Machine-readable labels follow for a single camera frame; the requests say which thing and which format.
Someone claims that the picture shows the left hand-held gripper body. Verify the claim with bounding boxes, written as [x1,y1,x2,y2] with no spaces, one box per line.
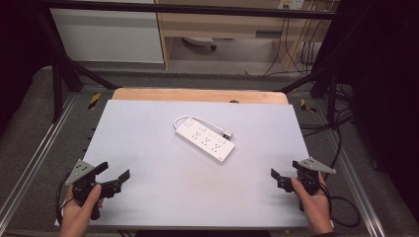
[64,159,117,221]

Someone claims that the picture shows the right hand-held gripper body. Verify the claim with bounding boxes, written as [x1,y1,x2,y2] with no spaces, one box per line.
[277,157,337,212]

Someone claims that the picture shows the white power cord with plug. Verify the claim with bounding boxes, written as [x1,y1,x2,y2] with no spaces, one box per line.
[173,115,234,139]

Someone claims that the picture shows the white power strip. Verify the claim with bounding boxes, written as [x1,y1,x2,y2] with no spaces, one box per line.
[174,117,236,164]

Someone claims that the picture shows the person's right hand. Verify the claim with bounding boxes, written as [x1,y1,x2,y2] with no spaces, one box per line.
[291,177,335,237]

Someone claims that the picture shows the person's left hand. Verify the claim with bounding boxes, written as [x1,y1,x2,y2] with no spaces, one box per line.
[59,184,104,237]

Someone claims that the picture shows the pale grey table mat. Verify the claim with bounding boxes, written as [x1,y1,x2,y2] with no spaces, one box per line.
[53,100,311,230]

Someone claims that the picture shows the yellow black tape marker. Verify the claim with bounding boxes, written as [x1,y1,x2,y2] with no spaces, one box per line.
[299,98,318,114]
[87,92,102,112]

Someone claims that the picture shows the black metal stand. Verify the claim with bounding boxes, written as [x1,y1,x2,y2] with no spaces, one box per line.
[34,6,122,123]
[279,13,341,126]

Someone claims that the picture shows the black curtain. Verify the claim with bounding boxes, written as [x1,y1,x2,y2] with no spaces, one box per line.
[0,0,55,136]
[335,0,419,225]

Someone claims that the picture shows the wooden table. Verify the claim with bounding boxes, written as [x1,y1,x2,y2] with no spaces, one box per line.
[111,87,290,106]

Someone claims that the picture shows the white cabinet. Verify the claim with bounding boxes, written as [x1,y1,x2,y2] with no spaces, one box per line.
[49,0,165,64]

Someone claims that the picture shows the white chair base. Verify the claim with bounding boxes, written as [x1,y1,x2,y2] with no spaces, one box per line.
[182,36,218,51]

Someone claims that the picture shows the wooden desk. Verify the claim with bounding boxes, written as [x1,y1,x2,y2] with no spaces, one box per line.
[154,0,331,71]

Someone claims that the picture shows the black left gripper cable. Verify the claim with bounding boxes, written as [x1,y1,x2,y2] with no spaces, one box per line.
[54,171,74,227]

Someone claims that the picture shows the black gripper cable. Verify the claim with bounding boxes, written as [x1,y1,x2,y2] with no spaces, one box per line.
[318,172,362,229]
[54,171,74,227]

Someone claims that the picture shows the aluminium rail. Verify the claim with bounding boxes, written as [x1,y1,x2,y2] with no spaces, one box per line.
[324,127,388,237]
[0,93,81,229]

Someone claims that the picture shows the black cables on floor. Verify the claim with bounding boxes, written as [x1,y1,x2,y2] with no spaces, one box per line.
[298,83,355,172]

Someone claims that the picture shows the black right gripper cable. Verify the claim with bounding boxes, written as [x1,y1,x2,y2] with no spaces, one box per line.
[318,172,362,229]

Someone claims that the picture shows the hanging black cables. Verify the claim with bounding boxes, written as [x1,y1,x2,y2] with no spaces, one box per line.
[262,17,319,77]

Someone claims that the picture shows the white wall socket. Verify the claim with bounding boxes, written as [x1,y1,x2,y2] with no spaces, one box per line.
[278,0,304,11]

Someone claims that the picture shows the black metal frame bar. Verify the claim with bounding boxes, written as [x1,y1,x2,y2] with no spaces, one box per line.
[34,0,338,20]

